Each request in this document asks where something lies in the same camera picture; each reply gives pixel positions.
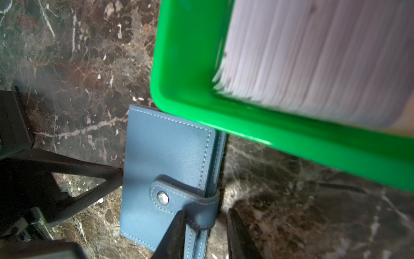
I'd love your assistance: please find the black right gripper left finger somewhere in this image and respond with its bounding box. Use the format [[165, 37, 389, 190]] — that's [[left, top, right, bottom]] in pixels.
[[151, 210, 187, 259]]

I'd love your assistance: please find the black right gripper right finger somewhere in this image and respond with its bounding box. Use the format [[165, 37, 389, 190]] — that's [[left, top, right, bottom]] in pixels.
[[227, 208, 263, 259]]

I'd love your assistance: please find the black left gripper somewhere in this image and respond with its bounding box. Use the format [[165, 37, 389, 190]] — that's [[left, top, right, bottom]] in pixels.
[[1, 90, 123, 239]]

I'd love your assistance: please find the blue leather card holder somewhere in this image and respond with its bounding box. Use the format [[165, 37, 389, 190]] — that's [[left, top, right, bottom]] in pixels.
[[120, 105, 226, 259]]

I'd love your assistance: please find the green plastic card tray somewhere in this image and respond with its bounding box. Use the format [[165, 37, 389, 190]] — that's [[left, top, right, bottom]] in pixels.
[[151, 1, 414, 192]]

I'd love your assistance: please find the stack of credit cards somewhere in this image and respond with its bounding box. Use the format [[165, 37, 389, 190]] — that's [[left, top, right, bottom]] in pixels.
[[212, 1, 414, 136]]

